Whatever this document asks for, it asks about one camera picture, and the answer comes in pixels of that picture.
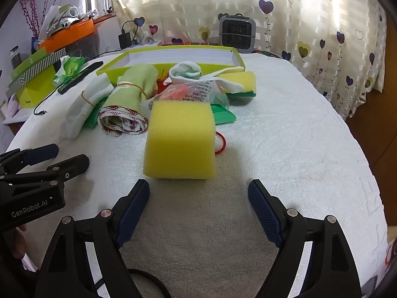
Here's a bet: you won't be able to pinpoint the wooden cabinet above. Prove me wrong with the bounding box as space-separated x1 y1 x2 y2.
346 12 397 174

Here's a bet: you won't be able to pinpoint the person's left hand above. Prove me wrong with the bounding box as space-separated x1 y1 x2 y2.
11 225 28 260

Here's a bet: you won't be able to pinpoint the green tissue pack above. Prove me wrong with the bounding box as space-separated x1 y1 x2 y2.
53 55 86 87

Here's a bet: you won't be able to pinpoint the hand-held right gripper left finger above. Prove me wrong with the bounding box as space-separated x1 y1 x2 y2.
37 178 151 298

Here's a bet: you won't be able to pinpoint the orange tray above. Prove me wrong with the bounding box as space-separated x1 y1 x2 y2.
39 19 94 53

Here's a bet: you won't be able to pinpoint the green striped box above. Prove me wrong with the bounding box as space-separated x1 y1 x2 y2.
9 47 67 84

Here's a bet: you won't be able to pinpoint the lime green box tray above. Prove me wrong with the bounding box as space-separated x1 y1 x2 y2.
96 46 246 86

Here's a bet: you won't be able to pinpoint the green patterned towel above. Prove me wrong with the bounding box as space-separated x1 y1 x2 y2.
97 65 159 138

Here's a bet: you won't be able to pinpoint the yellow sponge with green scourer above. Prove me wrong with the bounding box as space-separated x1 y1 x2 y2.
217 71 258 98

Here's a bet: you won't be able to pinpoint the white towel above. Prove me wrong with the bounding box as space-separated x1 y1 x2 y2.
60 75 117 139

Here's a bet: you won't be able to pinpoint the white power strip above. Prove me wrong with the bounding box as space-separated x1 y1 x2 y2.
132 40 163 48

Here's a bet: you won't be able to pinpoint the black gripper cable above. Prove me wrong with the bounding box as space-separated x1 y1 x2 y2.
130 268 169 298

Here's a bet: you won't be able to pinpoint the black smartphone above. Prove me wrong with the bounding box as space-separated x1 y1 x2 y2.
57 61 104 95

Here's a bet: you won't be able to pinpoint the heart print curtain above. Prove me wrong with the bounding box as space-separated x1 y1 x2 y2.
108 0 388 121

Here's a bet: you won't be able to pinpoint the red knot tassel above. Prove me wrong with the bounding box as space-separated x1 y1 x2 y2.
156 68 228 156

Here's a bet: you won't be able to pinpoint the plain yellow sponge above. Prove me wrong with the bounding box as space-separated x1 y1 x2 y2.
143 101 217 181

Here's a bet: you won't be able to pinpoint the clear plastic packet orange contents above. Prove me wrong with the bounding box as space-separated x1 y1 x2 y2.
141 79 230 112

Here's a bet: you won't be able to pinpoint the pile of papers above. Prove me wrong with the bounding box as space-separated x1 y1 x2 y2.
40 0 100 35

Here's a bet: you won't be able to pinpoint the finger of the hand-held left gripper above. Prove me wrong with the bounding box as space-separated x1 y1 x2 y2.
0 154 90 193
0 144 59 176

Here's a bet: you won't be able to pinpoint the pink branch decoration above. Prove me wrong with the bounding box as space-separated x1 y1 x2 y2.
19 0 58 42

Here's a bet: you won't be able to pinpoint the black charger adapter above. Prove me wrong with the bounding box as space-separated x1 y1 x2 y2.
119 30 133 49

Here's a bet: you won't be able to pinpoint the grey desk fan heater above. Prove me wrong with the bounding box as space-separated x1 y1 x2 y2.
219 14 255 53

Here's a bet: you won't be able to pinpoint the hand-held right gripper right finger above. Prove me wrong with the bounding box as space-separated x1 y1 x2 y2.
248 179 362 298

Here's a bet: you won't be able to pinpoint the white cloth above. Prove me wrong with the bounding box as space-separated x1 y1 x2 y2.
168 60 245 92

